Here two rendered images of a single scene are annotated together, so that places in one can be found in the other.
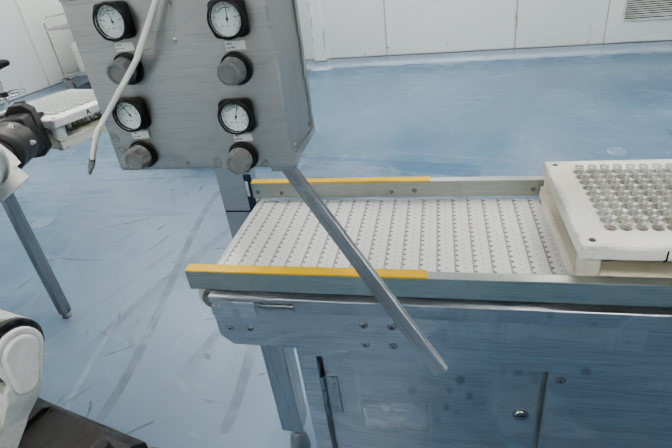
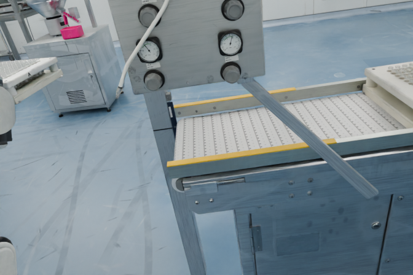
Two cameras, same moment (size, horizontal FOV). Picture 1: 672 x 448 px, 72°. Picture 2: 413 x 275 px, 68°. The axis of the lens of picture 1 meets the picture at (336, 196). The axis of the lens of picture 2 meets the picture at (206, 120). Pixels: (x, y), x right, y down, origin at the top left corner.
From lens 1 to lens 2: 0.25 m
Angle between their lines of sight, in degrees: 11
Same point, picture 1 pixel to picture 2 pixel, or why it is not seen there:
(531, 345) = (396, 175)
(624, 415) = not seen: outside the picture
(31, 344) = (8, 255)
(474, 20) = not seen: hidden behind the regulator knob
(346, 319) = (280, 181)
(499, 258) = (362, 127)
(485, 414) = (354, 230)
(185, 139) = (187, 65)
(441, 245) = (321, 126)
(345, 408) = (264, 247)
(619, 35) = (321, 8)
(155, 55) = (172, 4)
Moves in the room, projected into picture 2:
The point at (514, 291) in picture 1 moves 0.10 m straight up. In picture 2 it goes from (389, 142) to (397, 96)
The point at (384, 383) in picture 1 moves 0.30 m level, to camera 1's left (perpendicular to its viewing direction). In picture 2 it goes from (292, 223) to (177, 264)
